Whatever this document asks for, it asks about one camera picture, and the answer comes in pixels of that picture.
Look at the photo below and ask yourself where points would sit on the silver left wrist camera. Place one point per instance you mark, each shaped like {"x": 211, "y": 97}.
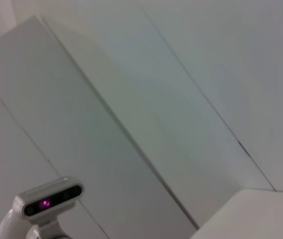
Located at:
{"x": 49, "y": 199}

